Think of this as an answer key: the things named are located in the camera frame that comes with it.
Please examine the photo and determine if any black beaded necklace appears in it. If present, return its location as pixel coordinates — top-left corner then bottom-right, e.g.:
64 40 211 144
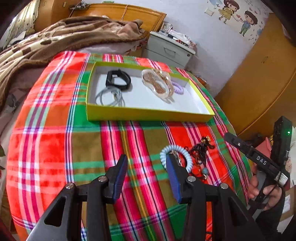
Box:
184 135 216 181

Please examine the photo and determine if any light blue spiral hair tie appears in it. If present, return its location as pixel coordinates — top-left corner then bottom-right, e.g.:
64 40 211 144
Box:
159 145 193 174

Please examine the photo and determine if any right hand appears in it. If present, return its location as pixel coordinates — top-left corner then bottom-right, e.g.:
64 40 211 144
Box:
247 164 282 211

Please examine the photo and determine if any pink container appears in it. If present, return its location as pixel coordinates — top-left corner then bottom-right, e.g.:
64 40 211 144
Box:
255 137 272 158

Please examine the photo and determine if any plaid red green tablecloth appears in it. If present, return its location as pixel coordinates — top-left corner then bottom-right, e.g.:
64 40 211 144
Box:
6 52 251 240

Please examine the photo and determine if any wooden door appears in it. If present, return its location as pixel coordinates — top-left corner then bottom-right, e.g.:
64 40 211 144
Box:
215 14 295 140

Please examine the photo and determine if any yellow-green shallow tray box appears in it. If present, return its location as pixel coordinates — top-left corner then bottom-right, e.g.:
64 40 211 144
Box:
86 62 215 123

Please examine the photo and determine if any clear rose-gold hair claw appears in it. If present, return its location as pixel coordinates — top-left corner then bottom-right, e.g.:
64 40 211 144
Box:
141 69 174 99

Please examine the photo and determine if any black fitness band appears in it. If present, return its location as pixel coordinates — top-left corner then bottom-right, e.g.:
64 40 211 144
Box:
105 69 132 91

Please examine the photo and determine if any grey bedside drawer cabinet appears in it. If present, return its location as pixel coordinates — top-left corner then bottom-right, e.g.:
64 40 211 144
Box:
142 32 196 69

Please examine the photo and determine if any clutter on cabinet top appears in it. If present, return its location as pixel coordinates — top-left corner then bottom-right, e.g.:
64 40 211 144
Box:
159 22 196 49

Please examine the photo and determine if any brown patterned blanket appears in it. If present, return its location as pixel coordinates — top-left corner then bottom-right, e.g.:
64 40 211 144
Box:
1 16 149 107

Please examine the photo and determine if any wooden headboard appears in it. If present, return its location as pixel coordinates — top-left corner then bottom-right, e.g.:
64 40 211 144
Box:
72 3 166 32

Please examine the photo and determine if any dotted curtain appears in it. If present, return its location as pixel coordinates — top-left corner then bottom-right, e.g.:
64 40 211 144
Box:
1 0 40 48

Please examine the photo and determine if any wooden wardrobe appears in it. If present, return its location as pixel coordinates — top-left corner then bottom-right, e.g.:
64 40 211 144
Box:
34 0 80 32

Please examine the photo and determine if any purple spiral hair tie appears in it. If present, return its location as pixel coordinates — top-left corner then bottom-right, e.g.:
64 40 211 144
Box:
170 81 185 95

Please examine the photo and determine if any grey coiled cable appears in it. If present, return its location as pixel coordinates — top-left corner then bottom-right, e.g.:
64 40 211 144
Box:
95 86 125 108

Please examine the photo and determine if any cartoon children wall sticker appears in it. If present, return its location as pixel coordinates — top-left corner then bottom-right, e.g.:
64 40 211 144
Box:
204 0 269 45

